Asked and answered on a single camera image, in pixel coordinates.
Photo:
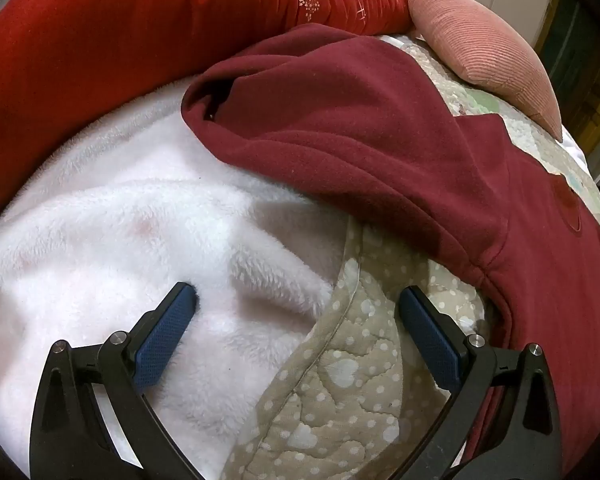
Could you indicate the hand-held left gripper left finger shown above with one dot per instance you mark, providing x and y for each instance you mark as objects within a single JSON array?
[{"x": 165, "y": 331}]

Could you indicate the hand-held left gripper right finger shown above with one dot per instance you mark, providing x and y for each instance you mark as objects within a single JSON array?
[{"x": 430, "y": 341}]

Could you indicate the maroon sweatshirt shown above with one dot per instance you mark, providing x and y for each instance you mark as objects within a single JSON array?
[{"x": 355, "y": 125}]

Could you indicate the beige dotted quilt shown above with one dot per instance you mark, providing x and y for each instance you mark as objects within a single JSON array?
[{"x": 340, "y": 400}]

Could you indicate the white fluffy blanket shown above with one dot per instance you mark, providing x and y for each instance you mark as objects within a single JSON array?
[{"x": 105, "y": 240}]

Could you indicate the red embroidered pillow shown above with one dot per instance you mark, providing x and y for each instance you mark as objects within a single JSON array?
[{"x": 105, "y": 45}]

